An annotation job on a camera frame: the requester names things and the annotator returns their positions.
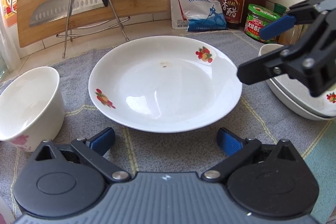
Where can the wire cutting board rack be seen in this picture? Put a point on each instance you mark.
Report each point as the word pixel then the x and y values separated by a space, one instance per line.
pixel 88 24

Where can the white plate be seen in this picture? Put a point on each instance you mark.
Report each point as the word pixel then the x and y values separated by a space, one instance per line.
pixel 165 84
pixel 323 105

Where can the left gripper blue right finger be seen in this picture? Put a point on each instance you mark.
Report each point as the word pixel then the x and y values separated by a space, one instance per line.
pixel 229 142

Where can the green lid sauce jar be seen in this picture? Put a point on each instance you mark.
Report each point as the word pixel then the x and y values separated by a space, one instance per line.
pixel 257 18

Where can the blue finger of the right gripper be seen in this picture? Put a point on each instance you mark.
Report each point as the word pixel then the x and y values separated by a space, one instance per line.
pixel 277 27

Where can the green cap small jar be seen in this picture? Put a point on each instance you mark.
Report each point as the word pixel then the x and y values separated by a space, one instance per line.
pixel 279 9

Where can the tall plastic wrap roll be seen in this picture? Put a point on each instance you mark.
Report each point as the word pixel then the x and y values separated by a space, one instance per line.
pixel 8 49

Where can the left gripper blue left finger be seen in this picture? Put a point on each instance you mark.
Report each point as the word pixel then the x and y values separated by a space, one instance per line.
pixel 103 141

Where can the white floral bowl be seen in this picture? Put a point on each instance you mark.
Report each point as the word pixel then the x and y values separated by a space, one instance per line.
pixel 32 109

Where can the white blue salt bag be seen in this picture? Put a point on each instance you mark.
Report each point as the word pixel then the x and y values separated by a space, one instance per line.
pixel 197 15

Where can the white plate back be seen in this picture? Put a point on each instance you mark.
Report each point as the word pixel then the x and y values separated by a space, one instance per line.
pixel 165 84

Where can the santoku kitchen knife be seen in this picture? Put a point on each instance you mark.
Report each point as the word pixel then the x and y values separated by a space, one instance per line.
pixel 53 10

